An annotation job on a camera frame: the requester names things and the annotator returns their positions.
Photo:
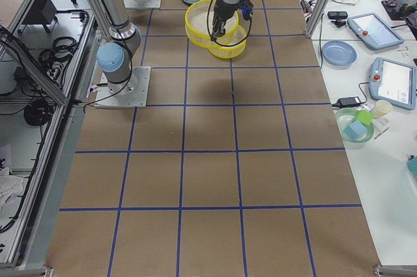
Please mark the green plate with blocks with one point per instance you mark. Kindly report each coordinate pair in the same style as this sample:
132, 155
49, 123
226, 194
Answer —
346, 116

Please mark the blue plate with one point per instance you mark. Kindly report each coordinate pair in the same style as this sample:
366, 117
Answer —
339, 53

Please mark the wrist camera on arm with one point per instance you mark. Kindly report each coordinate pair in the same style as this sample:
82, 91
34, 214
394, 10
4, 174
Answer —
246, 7

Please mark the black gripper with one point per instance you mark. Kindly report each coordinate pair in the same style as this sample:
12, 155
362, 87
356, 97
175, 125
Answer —
224, 12

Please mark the green foam block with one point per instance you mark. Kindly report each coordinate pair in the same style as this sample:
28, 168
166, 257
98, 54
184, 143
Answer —
365, 117

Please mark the black webcam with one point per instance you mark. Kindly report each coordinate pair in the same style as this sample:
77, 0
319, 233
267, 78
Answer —
338, 18

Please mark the far teach pendant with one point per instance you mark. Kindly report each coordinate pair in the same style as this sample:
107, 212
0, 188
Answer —
373, 31

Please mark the paper cup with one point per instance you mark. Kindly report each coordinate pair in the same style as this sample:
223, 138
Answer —
381, 108

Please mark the near teach pendant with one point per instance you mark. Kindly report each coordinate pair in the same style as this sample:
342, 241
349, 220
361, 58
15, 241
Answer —
393, 81

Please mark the black power adapter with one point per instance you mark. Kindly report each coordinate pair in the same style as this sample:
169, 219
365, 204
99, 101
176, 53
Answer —
348, 102

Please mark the yellow steamer layer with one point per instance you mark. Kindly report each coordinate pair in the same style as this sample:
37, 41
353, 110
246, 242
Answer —
198, 20
235, 45

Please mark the blue foam block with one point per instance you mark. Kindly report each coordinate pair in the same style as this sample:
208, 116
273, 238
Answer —
355, 131

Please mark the teach pendant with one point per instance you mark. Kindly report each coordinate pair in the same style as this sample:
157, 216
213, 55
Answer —
393, 81
373, 31

